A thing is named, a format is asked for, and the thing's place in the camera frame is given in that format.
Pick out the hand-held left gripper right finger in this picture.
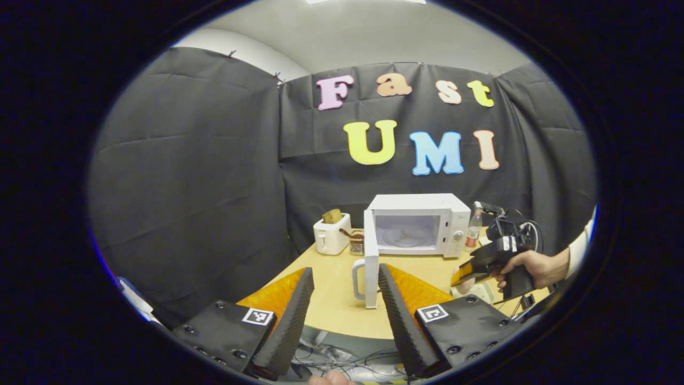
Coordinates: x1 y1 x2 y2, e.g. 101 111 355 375
378 263 527 378

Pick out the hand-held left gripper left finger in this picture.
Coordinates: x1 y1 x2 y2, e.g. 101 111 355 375
171 267 316 381

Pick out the white microwave oven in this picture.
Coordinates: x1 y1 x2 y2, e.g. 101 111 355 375
352 194 472 310

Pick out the clear plastic bottle red label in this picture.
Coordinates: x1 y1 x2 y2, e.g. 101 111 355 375
464 210 483 253

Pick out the white rectangular plate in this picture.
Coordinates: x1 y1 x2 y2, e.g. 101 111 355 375
452 281 496 305

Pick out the white toaster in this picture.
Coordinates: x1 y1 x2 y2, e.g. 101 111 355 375
314 213 352 256

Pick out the white object with blue edge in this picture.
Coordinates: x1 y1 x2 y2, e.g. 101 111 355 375
115 275 161 324

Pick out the black backdrop cloth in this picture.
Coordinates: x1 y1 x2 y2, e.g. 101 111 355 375
88 47 598 329

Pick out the tangle of cables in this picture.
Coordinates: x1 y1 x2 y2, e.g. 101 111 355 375
297 332 409 381

